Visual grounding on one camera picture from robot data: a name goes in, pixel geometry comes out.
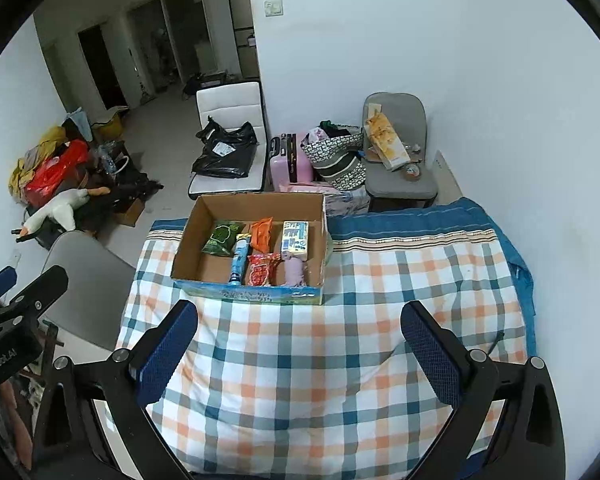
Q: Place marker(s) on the yellow cloth pile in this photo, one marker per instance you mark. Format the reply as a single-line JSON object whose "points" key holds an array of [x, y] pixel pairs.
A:
{"points": [[27, 164]]}

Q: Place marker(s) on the wall light switch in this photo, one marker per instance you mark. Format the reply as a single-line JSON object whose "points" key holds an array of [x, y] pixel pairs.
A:
{"points": [[273, 8]]}

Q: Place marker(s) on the patterned tote bag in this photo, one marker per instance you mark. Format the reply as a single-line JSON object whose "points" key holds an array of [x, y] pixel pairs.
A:
{"points": [[334, 152]]}

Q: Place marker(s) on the grey chair left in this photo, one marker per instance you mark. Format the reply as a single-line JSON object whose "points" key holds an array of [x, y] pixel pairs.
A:
{"points": [[99, 283]]}

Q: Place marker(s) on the orange snack bag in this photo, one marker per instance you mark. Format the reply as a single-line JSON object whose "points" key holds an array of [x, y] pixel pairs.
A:
{"points": [[260, 232]]}

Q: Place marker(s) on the pink suitcase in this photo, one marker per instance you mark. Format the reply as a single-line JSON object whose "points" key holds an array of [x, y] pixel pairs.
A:
{"points": [[287, 161]]}

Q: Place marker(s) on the white chair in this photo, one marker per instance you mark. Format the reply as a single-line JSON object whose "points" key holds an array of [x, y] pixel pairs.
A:
{"points": [[231, 105]]}

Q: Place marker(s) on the plaid checked blanket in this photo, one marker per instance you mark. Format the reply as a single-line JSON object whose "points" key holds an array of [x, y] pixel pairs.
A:
{"points": [[324, 389]]}

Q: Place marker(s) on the purple fluffy towel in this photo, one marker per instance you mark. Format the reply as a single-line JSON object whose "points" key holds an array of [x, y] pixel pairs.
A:
{"points": [[294, 271]]}

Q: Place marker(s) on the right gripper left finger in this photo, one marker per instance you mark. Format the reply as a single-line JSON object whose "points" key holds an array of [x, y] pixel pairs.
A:
{"points": [[69, 442]]}

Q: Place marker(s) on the orange paper bag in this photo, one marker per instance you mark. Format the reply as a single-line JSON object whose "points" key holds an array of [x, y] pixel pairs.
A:
{"points": [[385, 141]]}

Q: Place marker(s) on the yellow tissue pack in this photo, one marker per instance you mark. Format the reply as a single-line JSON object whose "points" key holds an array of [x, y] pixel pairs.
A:
{"points": [[295, 239]]}

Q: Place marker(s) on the red snack bag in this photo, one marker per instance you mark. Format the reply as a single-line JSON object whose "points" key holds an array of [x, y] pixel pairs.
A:
{"points": [[261, 269]]}

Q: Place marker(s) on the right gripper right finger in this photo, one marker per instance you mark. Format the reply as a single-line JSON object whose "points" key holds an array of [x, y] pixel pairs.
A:
{"points": [[505, 422]]}

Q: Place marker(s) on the white goose plush toy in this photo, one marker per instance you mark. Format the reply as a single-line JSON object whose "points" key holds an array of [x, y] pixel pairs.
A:
{"points": [[60, 209]]}

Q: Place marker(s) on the blue long snack pack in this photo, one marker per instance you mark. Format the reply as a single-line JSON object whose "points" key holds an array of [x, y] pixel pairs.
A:
{"points": [[240, 259]]}

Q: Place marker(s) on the grey chair by wall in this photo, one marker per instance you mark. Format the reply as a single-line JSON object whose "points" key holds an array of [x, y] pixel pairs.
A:
{"points": [[390, 190]]}

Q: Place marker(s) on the left hand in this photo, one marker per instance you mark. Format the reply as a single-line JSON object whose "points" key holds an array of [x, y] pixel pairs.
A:
{"points": [[23, 441]]}

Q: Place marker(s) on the green snack bag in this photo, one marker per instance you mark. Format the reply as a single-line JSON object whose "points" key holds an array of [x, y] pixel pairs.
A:
{"points": [[223, 238]]}

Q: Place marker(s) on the black plastic bag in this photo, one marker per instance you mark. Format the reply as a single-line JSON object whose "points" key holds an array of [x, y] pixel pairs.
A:
{"points": [[226, 154]]}

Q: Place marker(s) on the blue printed cardboard box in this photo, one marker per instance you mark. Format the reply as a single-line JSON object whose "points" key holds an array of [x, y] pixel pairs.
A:
{"points": [[207, 276]]}

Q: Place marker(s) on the red plastic bag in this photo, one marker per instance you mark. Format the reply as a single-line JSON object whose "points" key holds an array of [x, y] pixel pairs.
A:
{"points": [[57, 171]]}

